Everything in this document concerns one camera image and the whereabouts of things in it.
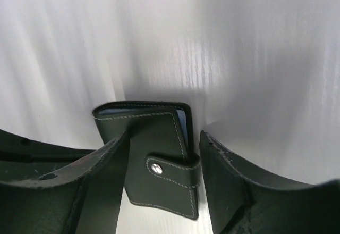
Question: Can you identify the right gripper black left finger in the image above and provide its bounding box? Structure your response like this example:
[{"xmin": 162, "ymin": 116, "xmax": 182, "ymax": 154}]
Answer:
[{"xmin": 1, "ymin": 131, "xmax": 130, "ymax": 233}]

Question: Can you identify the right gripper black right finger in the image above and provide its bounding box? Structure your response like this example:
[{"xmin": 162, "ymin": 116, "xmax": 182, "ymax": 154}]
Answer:
[{"xmin": 199, "ymin": 131, "xmax": 339, "ymax": 233}]

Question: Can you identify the black leather card holder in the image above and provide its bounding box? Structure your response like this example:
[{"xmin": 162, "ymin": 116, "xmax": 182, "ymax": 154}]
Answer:
[{"xmin": 92, "ymin": 101, "xmax": 201, "ymax": 220}]

